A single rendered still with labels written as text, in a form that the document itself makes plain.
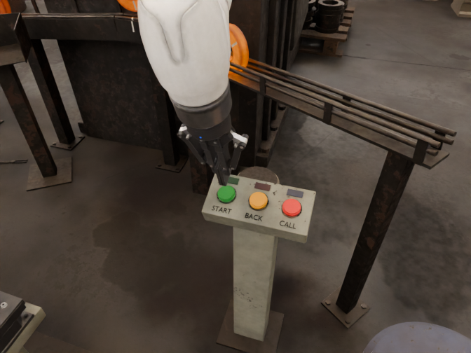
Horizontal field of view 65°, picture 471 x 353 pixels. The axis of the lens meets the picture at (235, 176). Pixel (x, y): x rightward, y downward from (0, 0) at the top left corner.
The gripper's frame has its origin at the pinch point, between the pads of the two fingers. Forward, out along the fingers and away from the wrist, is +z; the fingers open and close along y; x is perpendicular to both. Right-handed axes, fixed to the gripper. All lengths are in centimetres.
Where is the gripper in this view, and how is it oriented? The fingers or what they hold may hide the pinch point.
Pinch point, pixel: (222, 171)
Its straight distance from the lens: 76.1
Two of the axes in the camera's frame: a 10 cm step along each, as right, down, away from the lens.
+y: -9.6, -1.9, 2.2
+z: 1.1, 4.8, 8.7
